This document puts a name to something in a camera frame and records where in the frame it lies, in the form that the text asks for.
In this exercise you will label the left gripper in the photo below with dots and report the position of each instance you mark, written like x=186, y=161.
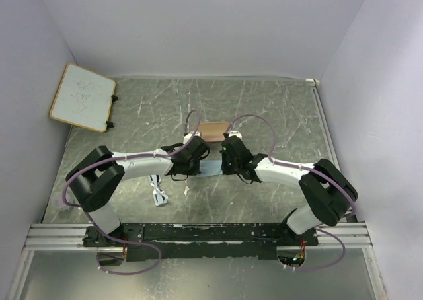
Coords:
x=193, y=171

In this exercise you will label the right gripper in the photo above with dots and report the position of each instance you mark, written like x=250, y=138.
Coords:
x=225, y=170

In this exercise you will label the light blue cleaning cloth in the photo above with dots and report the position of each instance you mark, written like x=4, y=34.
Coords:
x=210, y=168

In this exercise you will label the pink glasses case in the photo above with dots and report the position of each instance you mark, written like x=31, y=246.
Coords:
x=213, y=132

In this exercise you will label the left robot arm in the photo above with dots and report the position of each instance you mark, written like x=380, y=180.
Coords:
x=94, y=180

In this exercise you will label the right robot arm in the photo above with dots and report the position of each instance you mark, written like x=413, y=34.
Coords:
x=329, y=195

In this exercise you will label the white sunglasses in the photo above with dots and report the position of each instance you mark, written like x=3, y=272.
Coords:
x=159, y=196

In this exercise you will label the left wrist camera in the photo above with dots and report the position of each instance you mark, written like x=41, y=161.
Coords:
x=190, y=135

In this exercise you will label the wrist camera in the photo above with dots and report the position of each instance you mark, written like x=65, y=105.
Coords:
x=190, y=135
x=232, y=134

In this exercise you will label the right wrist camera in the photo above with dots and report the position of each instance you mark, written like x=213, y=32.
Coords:
x=232, y=134

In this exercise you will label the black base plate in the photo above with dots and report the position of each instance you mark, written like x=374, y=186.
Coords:
x=219, y=240

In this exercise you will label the small whiteboard with orange frame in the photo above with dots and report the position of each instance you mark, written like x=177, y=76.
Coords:
x=84, y=99

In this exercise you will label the aluminium rail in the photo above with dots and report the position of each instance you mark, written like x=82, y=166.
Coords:
x=65, y=237

